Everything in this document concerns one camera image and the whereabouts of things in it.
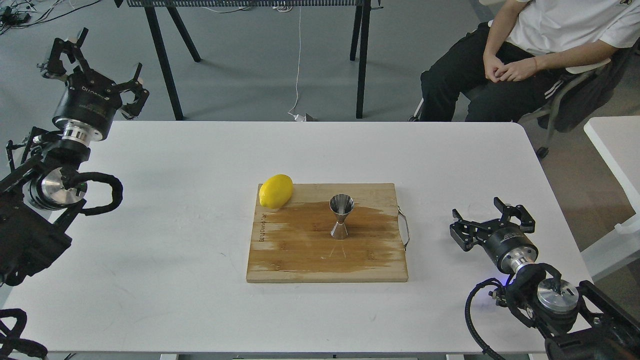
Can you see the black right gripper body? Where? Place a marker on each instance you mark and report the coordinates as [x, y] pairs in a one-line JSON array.
[[510, 249]]

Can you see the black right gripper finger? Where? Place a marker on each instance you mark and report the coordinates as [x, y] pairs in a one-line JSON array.
[[467, 233], [526, 221]]

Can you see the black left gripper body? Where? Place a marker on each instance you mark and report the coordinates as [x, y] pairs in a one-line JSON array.
[[87, 102]]

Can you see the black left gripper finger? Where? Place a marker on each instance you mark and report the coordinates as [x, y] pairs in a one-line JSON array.
[[52, 68], [135, 86]]

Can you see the steel double jigger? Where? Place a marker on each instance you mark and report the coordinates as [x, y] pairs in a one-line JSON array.
[[341, 205]]

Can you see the clear glass measuring cup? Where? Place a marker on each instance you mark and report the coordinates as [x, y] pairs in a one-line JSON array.
[[482, 212]]

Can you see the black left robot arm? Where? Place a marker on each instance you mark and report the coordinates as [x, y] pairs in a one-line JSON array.
[[45, 190]]

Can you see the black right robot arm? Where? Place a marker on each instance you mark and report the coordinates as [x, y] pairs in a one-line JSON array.
[[577, 322]]

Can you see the seated person white shirt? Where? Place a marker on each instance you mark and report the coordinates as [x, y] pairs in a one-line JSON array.
[[555, 26]]

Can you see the yellow lemon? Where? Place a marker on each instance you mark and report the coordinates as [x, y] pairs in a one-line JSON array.
[[276, 191]]

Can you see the wooden cutting board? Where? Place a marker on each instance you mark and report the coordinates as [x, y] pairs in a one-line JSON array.
[[292, 244]]

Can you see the chair with grey frame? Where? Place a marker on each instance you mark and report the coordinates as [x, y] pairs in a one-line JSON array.
[[565, 100]]

